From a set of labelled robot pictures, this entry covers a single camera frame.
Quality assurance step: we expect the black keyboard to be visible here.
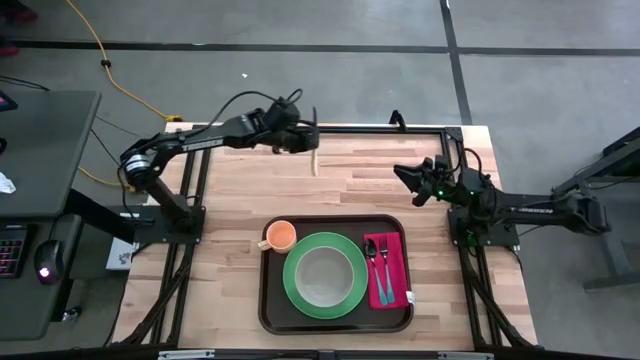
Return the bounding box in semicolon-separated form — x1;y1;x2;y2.
0;224;29;280

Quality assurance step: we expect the grey desk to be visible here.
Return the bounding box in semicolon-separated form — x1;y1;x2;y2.
0;89;103;342

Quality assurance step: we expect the white bowl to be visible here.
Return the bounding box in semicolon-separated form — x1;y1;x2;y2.
294;245;356;308

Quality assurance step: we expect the black computer mouse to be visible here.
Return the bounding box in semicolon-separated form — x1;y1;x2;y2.
33;239;65;286

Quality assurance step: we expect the black fork blue handle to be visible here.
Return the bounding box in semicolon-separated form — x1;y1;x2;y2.
378;234;397;305

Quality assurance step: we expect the knife with cream handle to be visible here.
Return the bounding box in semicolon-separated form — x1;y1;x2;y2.
309;105;320;178

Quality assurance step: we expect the black clamp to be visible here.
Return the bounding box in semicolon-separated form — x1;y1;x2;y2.
388;109;409;132

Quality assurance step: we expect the silver aluminium mount bar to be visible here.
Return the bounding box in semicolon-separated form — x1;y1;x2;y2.
157;348;496;360

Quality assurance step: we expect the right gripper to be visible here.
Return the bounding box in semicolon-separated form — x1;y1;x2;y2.
393;155;454;208

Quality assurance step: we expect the yellow extension cable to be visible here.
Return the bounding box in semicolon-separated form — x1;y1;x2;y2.
77;167;137;194
64;0;184;124

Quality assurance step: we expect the orange mug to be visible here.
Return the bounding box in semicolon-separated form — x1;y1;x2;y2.
256;219;298;255

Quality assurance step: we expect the black spoon blue handle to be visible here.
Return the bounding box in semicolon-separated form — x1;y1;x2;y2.
363;238;389;307

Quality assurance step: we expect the brown plastic tray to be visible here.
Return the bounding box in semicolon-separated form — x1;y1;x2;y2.
258;214;415;336

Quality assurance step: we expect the white printed box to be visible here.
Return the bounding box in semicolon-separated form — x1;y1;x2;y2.
105;237;134;272

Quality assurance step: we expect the red cloth napkin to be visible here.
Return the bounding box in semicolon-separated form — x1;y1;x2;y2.
362;231;417;311

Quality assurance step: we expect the green plate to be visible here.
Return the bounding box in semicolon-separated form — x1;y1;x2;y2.
282;231;370;321

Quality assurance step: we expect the black metal stand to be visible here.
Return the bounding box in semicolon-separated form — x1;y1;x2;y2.
552;127;640;292

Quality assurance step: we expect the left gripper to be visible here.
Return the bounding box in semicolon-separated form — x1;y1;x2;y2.
267;119;321;154

